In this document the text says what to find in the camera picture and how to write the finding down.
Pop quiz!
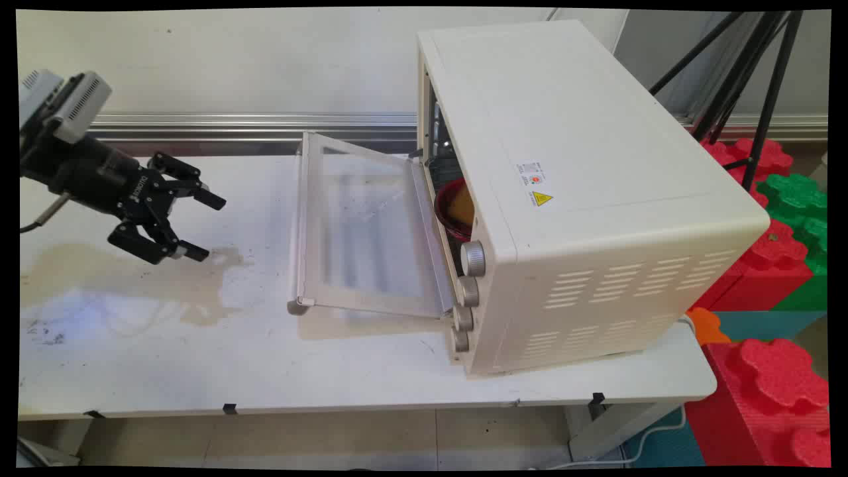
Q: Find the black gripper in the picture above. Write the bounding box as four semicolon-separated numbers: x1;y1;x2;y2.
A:
20;132;227;266

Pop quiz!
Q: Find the glass oven door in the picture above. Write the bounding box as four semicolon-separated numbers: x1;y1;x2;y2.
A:
287;131;456;321

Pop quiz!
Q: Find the red bowl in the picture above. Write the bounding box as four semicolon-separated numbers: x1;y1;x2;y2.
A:
435;177;475;242

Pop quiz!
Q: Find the cream toaster oven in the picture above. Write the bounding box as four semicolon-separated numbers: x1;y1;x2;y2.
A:
416;19;772;378

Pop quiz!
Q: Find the orange foam block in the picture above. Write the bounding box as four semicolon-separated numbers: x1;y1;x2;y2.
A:
686;307;732;346

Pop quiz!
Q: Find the black tripod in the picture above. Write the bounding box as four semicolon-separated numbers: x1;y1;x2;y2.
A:
649;11;804;193

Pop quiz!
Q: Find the teal foam block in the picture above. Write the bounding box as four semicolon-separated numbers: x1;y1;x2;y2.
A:
713;310;826;343

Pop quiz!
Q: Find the large red foam block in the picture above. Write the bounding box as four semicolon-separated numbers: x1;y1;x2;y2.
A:
684;338;831;468

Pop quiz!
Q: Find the green foam block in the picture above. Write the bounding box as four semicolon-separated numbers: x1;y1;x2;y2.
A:
756;172;829;312

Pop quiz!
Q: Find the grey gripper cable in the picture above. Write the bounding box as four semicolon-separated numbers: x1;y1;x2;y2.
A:
20;192;71;234

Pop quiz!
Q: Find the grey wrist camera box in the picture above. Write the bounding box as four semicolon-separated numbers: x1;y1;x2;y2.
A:
19;69;113;145

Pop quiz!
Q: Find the white power cable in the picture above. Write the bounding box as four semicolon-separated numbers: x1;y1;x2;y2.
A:
530;405;687;471

